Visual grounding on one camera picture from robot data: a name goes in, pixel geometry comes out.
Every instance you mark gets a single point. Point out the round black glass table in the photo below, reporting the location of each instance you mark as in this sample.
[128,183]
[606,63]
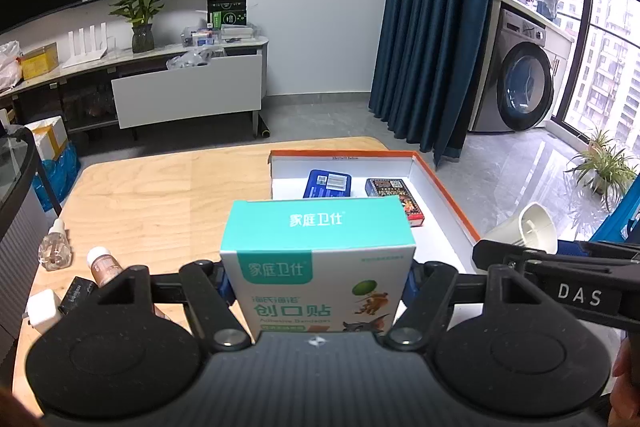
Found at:
[15,232]

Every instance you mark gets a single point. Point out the white plug charger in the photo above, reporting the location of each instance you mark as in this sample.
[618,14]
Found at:
[44,309]

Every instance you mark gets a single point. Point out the laundry countertop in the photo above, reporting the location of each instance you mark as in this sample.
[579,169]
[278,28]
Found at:
[560,27]

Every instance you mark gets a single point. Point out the potted spider plant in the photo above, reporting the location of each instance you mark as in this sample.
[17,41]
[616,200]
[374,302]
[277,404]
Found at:
[605,167]

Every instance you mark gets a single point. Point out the white red plastic bag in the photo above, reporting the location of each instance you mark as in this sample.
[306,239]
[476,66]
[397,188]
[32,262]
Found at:
[9,67]

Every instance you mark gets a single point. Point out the white drawer front panel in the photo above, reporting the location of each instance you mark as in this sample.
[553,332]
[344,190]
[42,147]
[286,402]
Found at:
[190,92]

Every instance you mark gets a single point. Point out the person's right hand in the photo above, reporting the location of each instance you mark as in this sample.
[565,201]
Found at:
[627,362]

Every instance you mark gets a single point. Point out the blue fabric item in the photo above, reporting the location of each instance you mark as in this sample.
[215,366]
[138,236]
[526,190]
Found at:
[617,222]

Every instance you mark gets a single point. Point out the silver front-load washing machine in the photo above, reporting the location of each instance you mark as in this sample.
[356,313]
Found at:
[520,92]

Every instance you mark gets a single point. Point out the dark blue curtain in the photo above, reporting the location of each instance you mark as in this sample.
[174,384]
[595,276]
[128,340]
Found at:
[435,32]

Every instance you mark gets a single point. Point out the black rolled mat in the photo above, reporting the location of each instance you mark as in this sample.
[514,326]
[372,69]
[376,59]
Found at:
[263,128]

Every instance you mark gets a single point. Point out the white plug-in vaporizer top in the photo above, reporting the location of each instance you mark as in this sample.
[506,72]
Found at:
[525,227]

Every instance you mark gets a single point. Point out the long television cabinet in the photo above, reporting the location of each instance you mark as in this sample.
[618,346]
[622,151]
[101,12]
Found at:
[75,77]

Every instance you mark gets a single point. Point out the blue tin box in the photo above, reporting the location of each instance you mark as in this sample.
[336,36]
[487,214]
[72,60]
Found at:
[327,184]

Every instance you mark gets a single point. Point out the black green printed box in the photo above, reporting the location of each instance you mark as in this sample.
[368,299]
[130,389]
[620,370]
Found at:
[227,12]

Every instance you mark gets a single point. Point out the green plant in glass vase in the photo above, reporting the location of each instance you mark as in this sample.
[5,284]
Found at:
[142,37]

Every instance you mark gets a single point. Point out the white router with antennas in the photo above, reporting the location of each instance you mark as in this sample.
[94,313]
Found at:
[85,54]

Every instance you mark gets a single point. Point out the blue plastic bag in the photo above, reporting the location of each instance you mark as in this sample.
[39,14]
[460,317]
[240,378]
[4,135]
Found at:
[55,174]

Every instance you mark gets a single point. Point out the brown bottle white cap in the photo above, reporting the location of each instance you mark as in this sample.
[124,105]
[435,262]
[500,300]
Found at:
[102,264]

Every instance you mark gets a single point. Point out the clear plastic organizer boxes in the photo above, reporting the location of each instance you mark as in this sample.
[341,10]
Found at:
[210,37]

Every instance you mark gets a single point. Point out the clear crumpled plastic bag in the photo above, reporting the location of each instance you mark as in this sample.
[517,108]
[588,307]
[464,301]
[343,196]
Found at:
[192,59]

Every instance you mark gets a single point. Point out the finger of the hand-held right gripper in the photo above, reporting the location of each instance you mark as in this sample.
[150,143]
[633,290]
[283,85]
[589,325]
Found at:
[500,253]
[575,247]

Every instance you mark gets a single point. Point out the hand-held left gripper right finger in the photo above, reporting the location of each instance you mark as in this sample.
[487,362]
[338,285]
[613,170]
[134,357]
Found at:
[410,284]

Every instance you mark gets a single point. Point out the small black box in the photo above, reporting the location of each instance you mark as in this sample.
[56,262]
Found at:
[77,296]

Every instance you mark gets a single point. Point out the clear glass bottle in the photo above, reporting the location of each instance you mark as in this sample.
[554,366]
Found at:
[55,249]

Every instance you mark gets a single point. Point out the white yellow cardboard box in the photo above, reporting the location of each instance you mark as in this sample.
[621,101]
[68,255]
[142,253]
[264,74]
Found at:
[47,137]

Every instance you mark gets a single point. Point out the colourful playing card box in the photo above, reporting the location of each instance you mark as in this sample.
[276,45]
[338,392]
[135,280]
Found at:
[400,199]

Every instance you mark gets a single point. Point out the orange rimmed cardboard box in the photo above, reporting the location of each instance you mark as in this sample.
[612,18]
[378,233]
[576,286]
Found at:
[440,227]

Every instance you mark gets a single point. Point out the teal bandage box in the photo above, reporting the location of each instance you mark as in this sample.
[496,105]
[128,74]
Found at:
[310,232]

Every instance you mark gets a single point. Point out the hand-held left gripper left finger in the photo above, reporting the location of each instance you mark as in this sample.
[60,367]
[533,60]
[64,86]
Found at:
[226,289]

